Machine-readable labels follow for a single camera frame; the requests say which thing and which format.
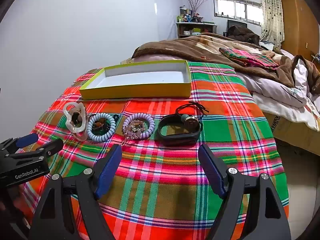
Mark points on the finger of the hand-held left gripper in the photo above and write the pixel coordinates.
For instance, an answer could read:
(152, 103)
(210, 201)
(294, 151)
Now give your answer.
(42, 150)
(26, 140)

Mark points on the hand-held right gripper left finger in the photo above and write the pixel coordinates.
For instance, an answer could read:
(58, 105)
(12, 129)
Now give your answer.
(107, 170)

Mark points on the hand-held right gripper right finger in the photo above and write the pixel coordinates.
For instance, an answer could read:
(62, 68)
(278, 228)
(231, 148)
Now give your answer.
(211, 170)

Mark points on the cream hair claw clip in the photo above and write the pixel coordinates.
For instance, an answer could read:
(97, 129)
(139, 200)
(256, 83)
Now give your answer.
(81, 133)

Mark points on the black wristband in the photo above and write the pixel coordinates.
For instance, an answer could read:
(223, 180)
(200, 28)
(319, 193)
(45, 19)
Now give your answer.
(175, 140)

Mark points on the pink rhinestone hair clip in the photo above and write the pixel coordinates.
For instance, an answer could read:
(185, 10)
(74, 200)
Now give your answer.
(135, 128)

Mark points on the yellow cardboard box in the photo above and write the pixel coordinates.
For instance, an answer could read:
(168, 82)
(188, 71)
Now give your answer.
(135, 91)

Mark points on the plaid bed sheet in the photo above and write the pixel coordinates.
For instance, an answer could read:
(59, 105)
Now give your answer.
(162, 180)

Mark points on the white quilt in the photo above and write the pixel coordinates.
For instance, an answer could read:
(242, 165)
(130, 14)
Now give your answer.
(275, 95)

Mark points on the folded plaid cloth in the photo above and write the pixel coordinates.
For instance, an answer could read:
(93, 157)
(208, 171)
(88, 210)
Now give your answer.
(245, 57)

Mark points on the pink bed sheet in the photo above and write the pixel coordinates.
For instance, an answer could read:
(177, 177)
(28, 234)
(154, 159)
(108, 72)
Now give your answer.
(155, 58)

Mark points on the brown blanket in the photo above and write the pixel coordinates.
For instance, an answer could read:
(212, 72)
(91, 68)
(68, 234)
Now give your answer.
(175, 47)

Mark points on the dark jacket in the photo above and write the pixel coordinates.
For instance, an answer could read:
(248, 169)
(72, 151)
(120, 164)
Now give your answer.
(242, 35)

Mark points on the wooden shelf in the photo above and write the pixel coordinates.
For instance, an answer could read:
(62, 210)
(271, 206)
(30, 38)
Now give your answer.
(183, 26)

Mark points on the black monitor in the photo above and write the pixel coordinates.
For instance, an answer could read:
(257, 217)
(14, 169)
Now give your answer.
(237, 23)

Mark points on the group of bottles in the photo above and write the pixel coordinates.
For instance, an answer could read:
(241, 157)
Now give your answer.
(187, 17)

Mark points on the window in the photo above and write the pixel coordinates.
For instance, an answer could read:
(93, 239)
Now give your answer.
(240, 8)

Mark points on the floral curtain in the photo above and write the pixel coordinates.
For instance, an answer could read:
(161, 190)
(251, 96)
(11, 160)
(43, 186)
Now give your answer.
(272, 17)

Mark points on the dried branches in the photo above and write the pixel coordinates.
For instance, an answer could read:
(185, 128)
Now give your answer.
(197, 2)

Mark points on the wooden wardrobe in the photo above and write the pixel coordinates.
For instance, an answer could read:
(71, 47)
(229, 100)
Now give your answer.
(297, 25)

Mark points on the beige wall socket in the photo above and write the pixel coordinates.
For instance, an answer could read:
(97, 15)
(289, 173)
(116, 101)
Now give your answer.
(126, 60)

